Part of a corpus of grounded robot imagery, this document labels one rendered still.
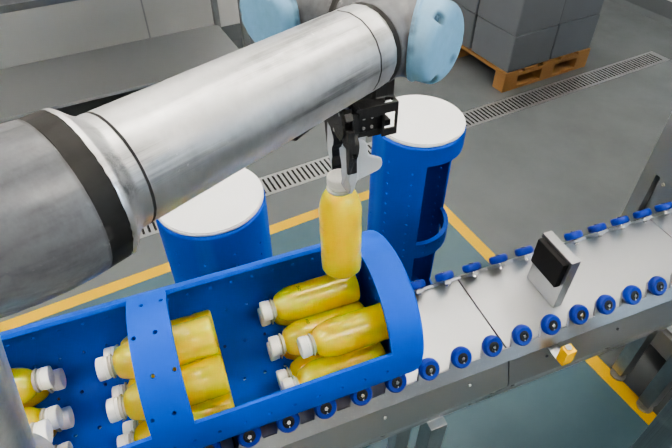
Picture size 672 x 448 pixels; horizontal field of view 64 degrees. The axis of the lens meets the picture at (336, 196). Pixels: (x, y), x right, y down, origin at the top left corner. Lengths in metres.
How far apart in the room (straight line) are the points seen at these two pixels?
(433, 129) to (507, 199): 1.48
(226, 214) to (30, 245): 1.08
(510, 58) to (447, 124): 2.23
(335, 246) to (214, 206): 0.58
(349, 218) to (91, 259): 0.56
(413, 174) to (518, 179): 1.63
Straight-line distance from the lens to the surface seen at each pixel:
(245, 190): 1.41
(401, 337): 0.96
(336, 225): 0.83
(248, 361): 1.17
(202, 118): 0.34
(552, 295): 1.36
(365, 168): 0.78
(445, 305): 1.31
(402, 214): 1.74
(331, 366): 1.01
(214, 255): 1.37
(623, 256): 1.56
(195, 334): 0.96
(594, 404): 2.40
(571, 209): 3.12
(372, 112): 0.72
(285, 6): 0.54
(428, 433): 1.51
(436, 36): 0.48
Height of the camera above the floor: 1.95
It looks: 42 degrees down
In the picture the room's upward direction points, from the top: straight up
